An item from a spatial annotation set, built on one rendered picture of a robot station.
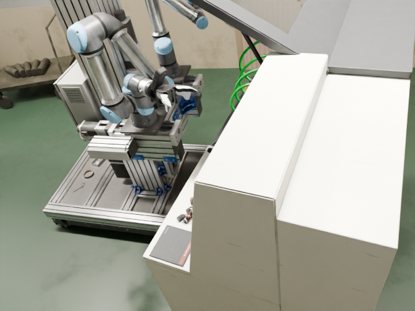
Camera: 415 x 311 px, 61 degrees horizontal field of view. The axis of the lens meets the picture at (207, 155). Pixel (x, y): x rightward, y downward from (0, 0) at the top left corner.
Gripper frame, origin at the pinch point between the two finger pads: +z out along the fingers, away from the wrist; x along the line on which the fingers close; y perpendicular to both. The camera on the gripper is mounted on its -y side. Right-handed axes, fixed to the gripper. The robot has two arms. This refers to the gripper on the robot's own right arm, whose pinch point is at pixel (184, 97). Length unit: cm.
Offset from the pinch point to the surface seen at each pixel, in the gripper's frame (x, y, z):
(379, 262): 23, 9, 86
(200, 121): -138, 128, -128
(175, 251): 31, 52, 16
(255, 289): 27, 47, 53
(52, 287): 59, 155, -98
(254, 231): 32, 11, 55
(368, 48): -53, -12, 50
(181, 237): 24, 51, 14
